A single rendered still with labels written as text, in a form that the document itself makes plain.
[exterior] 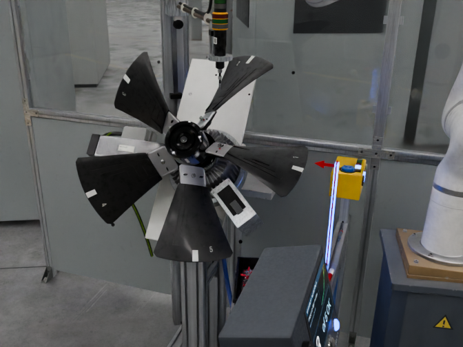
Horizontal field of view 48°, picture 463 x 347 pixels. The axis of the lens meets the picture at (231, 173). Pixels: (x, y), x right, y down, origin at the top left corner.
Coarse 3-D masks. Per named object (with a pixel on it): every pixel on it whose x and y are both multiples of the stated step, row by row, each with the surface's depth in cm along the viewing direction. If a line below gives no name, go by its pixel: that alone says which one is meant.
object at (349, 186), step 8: (336, 160) 180; (344, 160) 180; (352, 160) 180; (360, 168) 173; (344, 176) 169; (352, 176) 168; (360, 176) 168; (344, 184) 170; (352, 184) 169; (360, 184) 169; (336, 192) 172; (344, 192) 171; (352, 192) 170; (360, 192) 173
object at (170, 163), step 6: (156, 150) 157; (162, 150) 157; (150, 156) 158; (156, 156) 158; (162, 156) 158; (168, 156) 159; (156, 162) 159; (168, 162) 160; (174, 162) 160; (156, 168) 160; (162, 168) 160; (168, 168) 160; (174, 168) 161; (162, 174) 161
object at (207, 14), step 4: (180, 4) 188; (184, 4) 181; (188, 8) 176; (192, 8) 170; (196, 8) 167; (208, 8) 150; (184, 12) 183; (192, 12) 168; (200, 12) 159; (204, 12) 155; (208, 12) 152; (192, 16) 168; (204, 16) 153; (208, 16) 153; (204, 20) 153; (208, 24) 154
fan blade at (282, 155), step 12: (228, 156) 150; (240, 156) 151; (252, 156) 151; (264, 156) 152; (276, 156) 153; (288, 156) 153; (300, 156) 153; (252, 168) 147; (264, 168) 148; (276, 168) 148; (288, 168) 148; (264, 180) 144; (276, 180) 145; (288, 180) 145; (276, 192) 142; (288, 192) 142
